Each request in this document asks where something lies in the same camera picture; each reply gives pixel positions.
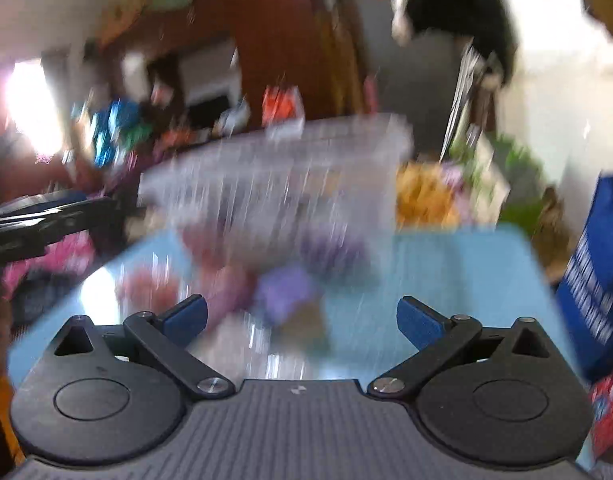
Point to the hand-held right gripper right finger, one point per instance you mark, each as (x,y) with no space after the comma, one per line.
(419,321)

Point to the white plastic basket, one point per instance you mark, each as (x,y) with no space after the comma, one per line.
(286,170)

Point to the yellow cloth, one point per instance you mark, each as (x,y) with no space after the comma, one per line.
(426,195)

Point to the dark brown wooden wardrobe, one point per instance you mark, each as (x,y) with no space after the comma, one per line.
(266,40)

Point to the purple tissue packet brown side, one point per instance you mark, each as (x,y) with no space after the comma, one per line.
(289,295)

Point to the blue shopping bag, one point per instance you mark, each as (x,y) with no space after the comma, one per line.
(596,280)

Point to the black hanging garment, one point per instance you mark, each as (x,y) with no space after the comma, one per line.
(461,15)

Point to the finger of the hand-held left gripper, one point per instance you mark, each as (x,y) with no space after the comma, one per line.
(89,217)

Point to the grey door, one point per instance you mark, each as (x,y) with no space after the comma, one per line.
(426,90)

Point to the pink-topped tissue packet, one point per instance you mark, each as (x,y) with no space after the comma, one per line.
(149,287)

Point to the blue plastic bags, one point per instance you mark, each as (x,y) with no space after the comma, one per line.
(114,130)

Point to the red patterned cloth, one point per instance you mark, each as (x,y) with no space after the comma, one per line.
(609,417)

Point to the aluminium folding ladder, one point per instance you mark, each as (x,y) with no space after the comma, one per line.
(461,100)

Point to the orange plastic bag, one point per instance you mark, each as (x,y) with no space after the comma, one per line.
(282,105)

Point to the white printed tote bag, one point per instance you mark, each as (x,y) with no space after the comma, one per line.
(401,5)

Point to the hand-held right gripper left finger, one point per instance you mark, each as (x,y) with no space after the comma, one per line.
(184,319)

